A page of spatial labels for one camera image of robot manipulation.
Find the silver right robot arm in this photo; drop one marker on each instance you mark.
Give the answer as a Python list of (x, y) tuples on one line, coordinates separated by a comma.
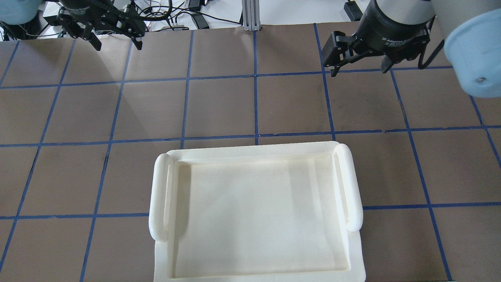
[(467, 31)]

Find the white foam tray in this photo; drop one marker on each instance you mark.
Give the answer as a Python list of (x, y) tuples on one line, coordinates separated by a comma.
[(289, 212)]

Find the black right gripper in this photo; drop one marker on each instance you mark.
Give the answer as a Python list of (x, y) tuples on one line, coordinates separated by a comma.
[(387, 29)]

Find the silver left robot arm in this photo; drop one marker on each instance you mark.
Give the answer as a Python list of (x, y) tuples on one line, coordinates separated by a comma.
[(17, 12)]

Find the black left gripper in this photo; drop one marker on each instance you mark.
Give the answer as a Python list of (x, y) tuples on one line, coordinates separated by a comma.
[(81, 4)]

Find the aluminium frame post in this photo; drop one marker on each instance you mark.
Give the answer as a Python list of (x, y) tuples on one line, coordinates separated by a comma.
[(251, 15)]

